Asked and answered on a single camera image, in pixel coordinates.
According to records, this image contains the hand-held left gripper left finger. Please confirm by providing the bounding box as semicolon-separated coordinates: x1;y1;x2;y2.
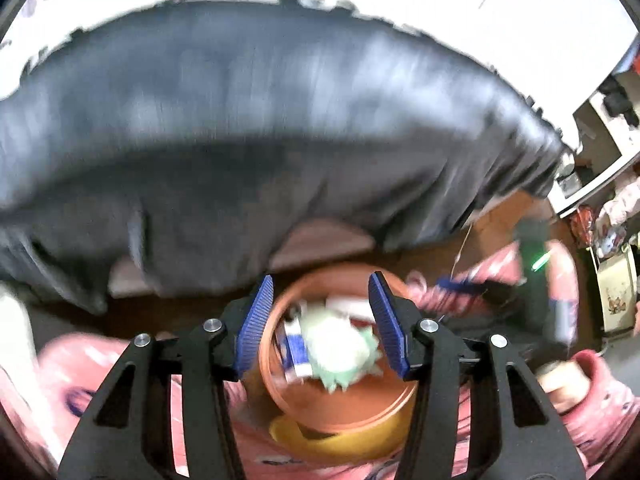
57;274;276;480

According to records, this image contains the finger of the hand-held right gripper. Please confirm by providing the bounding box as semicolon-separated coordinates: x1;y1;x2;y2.
436;278;485;298

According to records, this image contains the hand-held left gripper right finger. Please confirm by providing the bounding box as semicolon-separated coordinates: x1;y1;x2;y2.
367;271;587;480

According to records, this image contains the white green paper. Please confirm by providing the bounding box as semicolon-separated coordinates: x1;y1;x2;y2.
300;305;386;393

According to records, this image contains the person's right forearm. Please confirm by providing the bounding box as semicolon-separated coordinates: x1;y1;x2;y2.
547;241;580;347

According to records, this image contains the white paper piece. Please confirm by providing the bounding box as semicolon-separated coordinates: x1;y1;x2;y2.
325;296;375;321

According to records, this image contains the blue white packet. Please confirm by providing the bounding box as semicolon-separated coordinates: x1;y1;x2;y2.
282;317;313;381

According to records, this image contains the cream printed box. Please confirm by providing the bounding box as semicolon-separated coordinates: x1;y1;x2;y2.
595;245;638;333

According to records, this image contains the white shelf unit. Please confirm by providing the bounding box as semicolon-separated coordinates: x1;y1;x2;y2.
547;75;640;218

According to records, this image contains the yellow plastic basin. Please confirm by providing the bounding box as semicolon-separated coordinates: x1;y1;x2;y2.
267;400;416;463

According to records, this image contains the person's pink pajamas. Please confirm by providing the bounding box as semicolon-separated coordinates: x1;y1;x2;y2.
30;242;640;480

